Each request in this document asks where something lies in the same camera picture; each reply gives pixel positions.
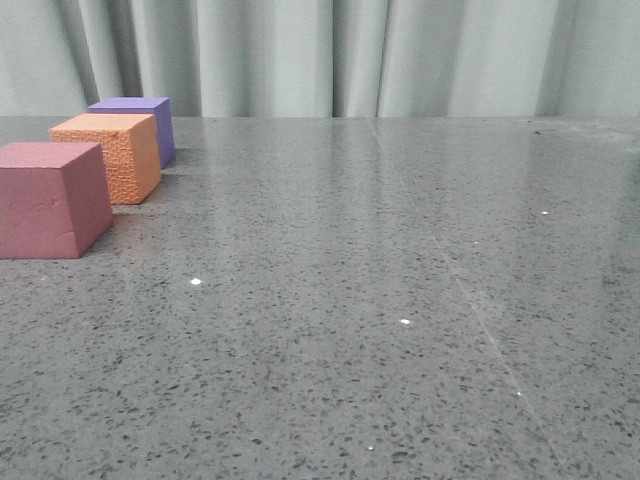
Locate orange foam cube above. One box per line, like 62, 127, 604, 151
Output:
50, 113, 161, 205

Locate purple foam cube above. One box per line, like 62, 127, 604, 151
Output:
88, 97, 176, 169

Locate pale green curtain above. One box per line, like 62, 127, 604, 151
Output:
1, 1, 639, 117

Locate red foam cube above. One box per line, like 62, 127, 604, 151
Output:
1, 142, 112, 259

